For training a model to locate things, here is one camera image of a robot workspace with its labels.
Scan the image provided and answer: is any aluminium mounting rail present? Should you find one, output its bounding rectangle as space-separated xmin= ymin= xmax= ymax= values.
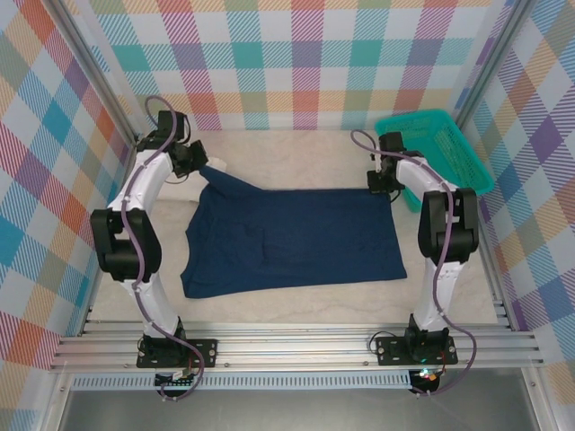
xmin=48 ymin=321 xmax=545 ymax=373

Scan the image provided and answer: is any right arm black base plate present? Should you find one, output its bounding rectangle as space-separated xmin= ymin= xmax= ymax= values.
xmin=375 ymin=335 xmax=459 ymax=366

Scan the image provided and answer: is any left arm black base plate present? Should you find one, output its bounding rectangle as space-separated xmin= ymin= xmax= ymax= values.
xmin=136 ymin=339 xmax=220 ymax=370

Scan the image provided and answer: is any aluminium frame post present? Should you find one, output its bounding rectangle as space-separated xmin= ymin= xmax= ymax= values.
xmin=47 ymin=0 xmax=146 ymax=149
xmin=448 ymin=0 xmax=535 ymax=136

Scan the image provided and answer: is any grey metal panel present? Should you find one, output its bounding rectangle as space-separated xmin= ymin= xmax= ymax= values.
xmin=57 ymin=388 xmax=540 ymax=431

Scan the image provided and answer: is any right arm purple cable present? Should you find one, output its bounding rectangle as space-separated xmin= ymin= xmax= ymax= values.
xmin=349 ymin=128 xmax=478 ymax=399

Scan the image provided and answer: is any white folded t-shirt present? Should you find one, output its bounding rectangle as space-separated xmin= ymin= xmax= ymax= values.
xmin=164 ymin=154 xmax=229 ymax=206

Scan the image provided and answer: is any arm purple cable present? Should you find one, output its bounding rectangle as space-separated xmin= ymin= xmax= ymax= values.
xmin=349 ymin=128 xmax=478 ymax=399
xmin=120 ymin=95 xmax=208 ymax=402

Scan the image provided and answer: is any navy blue t-shirt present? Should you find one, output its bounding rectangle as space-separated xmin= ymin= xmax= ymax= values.
xmin=180 ymin=162 xmax=409 ymax=300

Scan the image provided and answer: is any teal plastic mesh basket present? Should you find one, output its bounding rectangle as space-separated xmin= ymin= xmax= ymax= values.
xmin=375 ymin=109 xmax=497 ymax=215

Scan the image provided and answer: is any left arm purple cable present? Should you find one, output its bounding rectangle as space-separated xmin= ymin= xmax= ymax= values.
xmin=120 ymin=95 xmax=208 ymax=402

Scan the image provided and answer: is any white slotted cable duct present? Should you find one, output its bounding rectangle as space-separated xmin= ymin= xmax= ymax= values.
xmin=70 ymin=370 xmax=413 ymax=391

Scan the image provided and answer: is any aluminium side rail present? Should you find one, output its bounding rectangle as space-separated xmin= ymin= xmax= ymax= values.
xmin=453 ymin=128 xmax=516 ymax=333
xmin=75 ymin=134 xmax=146 ymax=338

